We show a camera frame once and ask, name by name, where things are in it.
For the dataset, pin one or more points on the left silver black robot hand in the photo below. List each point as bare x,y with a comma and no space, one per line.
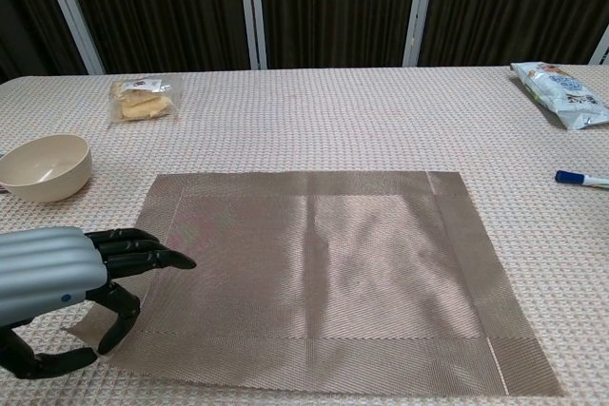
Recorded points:
47,268

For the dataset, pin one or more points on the beige round bowl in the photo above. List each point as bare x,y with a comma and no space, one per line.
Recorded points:
52,187

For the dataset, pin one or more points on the brown woven placemat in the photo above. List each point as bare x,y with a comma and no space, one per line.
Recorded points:
333,282

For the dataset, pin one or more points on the clear bag of biscuits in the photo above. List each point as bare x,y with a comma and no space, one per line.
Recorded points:
143,106

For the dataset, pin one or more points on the dark pleated curtain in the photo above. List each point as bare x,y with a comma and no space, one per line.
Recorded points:
166,6

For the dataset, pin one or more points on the beige checked tablecloth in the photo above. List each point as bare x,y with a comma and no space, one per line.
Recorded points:
333,130

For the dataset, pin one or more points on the white marker with blue cap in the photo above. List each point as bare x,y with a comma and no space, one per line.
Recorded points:
575,178

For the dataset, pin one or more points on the white printed snack packet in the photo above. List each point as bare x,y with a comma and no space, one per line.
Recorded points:
561,92

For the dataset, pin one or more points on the white metal frame post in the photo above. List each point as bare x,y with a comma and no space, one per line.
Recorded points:
71,11
418,11
251,11
602,52

